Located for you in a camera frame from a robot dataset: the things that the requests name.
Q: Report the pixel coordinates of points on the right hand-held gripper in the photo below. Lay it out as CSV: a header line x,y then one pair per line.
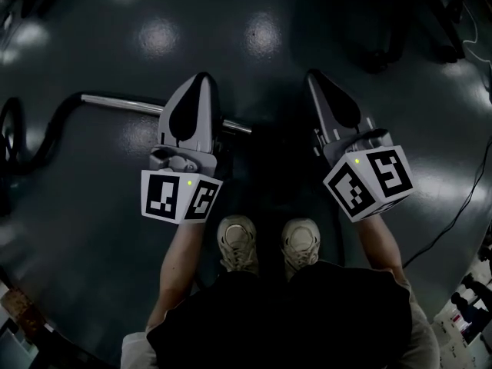
x,y
365,183

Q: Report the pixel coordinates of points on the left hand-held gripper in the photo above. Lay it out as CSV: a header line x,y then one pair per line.
x,y
163,198

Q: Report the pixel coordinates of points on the silver metal vacuum wand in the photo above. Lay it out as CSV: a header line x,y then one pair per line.
x,y
123,104

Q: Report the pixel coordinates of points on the person's left forearm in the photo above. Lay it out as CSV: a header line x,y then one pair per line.
x,y
175,267

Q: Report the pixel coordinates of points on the person's right forearm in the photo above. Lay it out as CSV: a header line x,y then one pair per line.
x,y
382,244

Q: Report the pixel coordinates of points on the black chair base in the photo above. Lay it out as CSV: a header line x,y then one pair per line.
x,y
388,48

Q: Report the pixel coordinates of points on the person's beige right shoe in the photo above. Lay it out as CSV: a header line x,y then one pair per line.
x,y
301,246

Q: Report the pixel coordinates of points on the person's beige shoe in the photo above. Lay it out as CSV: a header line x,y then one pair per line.
x,y
301,246
237,244

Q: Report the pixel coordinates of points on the person's beige left shoe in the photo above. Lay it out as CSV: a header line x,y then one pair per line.
x,y
237,244

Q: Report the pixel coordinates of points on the person's black clothing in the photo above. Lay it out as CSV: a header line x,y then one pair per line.
x,y
280,317

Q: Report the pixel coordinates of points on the person's grey right sleeve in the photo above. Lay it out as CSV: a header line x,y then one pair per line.
x,y
423,329

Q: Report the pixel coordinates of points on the person's grey sleeve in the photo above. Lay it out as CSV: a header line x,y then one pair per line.
x,y
136,350
423,329

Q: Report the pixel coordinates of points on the cluttered white equipment shelf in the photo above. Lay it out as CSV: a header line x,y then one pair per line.
x,y
467,321

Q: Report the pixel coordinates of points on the person's grey left sleeve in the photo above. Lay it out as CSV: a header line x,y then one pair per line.
x,y
136,350

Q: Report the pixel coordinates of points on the rusty brown metal block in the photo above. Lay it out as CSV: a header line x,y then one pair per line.
x,y
21,310

